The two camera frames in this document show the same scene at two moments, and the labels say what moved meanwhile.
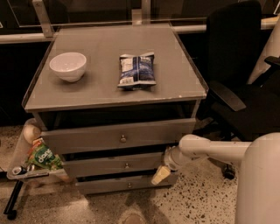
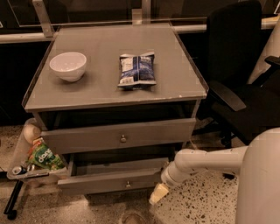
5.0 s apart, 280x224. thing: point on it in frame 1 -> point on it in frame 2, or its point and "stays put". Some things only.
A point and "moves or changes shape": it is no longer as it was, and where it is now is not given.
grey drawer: x=108 y=165 moves or changes shape
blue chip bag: x=136 y=73 stays put
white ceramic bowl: x=68 y=66 stays put
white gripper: x=170 y=159 -> x=168 y=177
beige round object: x=31 y=133 stays put
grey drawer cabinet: x=115 y=97 stays put
